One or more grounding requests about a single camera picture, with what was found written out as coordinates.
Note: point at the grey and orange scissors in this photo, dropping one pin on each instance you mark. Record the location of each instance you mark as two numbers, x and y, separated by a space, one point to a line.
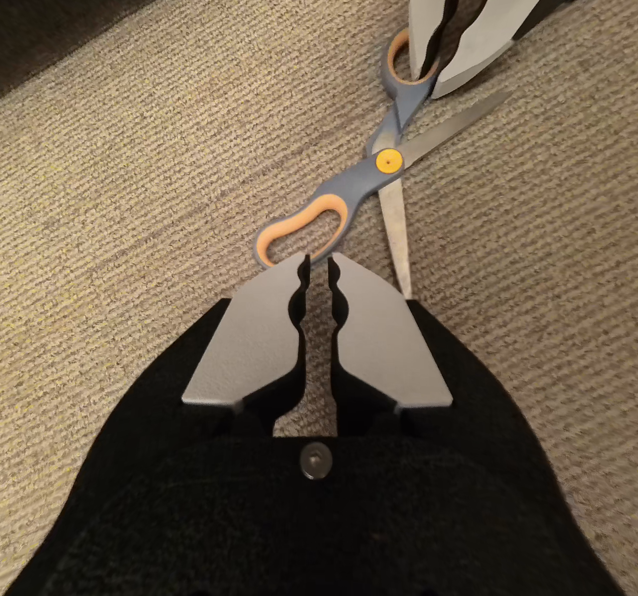
349 187

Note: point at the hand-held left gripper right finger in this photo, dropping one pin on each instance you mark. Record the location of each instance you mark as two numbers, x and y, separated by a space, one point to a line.
389 347

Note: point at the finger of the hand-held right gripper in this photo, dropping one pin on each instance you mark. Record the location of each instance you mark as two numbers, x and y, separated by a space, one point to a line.
503 13
426 8

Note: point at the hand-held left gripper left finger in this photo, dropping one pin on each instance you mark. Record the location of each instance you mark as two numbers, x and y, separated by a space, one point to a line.
249 347

